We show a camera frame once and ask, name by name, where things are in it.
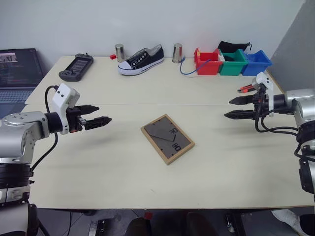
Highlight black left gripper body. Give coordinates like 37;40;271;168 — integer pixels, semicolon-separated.
66;106;87;134

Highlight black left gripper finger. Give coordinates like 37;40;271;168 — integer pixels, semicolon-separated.
78;104;100;116
83;116;112;131

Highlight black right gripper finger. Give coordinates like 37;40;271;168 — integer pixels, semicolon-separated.
224;110;257;120
228;95;254;105

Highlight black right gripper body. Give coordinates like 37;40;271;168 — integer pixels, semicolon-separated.
252;91;270;121

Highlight laptop computer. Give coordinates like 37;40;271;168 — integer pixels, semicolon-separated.
0;48;46;113

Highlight orange and black utility knife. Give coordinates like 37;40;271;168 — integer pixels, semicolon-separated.
237;84;257;93

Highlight green plastic bin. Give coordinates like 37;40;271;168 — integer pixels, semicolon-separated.
218;49;249;77

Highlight blue plastic bin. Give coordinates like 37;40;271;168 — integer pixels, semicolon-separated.
241;50;274;77

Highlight black handheld game console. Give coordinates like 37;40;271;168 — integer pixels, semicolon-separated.
58;53;95;82

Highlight red plastic bin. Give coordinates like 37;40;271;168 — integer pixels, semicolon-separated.
193;48;223;76

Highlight silver metal cup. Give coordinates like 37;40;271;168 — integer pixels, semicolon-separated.
114;43;127;63
172;43;184;64

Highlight wooden framed grey clock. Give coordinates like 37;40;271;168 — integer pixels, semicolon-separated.
140;114;195;166

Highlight black and white sneaker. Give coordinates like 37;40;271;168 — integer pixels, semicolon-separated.
117;44;165;76

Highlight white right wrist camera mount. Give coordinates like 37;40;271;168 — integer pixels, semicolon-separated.
251;72;275;118

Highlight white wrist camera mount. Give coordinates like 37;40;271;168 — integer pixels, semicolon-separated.
251;72;275;118
51;83;81;135

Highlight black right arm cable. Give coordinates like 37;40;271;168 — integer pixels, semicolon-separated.
254;108;315;163

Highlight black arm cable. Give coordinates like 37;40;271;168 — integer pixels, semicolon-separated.
30;85;60;173
254;108;315;163

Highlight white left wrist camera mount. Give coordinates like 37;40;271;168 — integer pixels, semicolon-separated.
51;83;81;135

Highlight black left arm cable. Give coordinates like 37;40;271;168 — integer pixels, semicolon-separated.
30;85;60;173

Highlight black drawstring pouch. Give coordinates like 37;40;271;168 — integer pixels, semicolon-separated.
217;40;253;54

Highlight blue cable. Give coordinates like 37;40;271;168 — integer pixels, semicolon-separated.
179;56;212;77

